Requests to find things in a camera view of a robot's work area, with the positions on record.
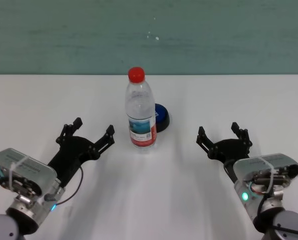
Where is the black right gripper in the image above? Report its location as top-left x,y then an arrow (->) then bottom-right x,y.
195,121 -> 253,184

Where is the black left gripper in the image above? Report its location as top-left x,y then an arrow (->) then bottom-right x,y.
48,117 -> 115,189

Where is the clear water bottle red cap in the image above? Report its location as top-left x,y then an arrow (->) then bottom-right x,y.
124,66 -> 157,155

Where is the blue push button black base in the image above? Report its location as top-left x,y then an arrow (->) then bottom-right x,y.
153,102 -> 171,134

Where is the white zip tie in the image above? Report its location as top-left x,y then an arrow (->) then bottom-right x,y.
8,156 -> 31,193
258,156 -> 275,196

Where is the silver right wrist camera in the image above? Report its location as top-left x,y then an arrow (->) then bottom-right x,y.
232,153 -> 298,197

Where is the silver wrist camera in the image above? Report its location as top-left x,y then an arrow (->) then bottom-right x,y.
232,153 -> 298,197
0,147 -> 57,201

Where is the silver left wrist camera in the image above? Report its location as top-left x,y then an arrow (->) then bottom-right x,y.
0,147 -> 57,201

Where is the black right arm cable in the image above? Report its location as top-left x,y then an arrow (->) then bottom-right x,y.
256,193 -> 268,226

